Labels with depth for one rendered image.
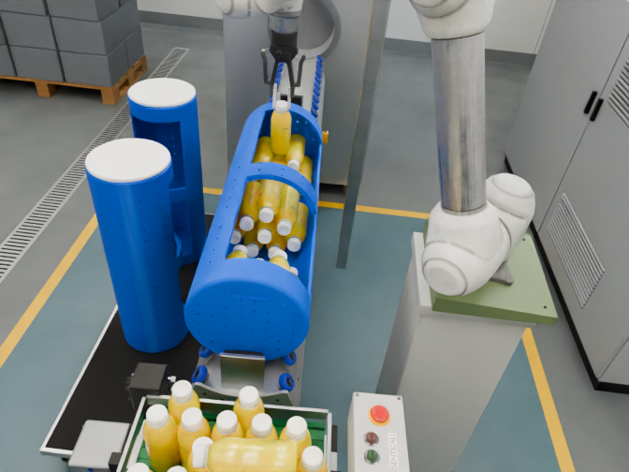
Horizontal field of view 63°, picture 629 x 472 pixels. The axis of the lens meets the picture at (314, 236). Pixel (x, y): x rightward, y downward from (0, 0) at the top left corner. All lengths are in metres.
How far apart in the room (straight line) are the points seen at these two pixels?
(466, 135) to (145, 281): 1.36
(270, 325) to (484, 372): 0.76
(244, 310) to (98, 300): 1.77
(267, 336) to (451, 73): 0.69
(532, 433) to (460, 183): 1.62
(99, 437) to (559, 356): 2.22
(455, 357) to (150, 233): 1.10
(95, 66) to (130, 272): 2.86
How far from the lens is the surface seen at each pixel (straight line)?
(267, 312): 1.15
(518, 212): 1.34
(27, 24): 4.79
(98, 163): 1.87
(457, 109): 1.08
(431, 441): 2.00
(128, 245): 1.93
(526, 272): 1.57
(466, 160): 1.12
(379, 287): 2.88
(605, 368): 2.73
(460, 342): 1.56
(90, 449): 1.33
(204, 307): 1.16
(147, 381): 1.23
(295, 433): 1.05
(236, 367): 1.21
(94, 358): 2.41
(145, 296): 2.10
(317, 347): 2.55
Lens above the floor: 1.99
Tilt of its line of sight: 39 degrees down
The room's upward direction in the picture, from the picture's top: 6 degrees clockwise
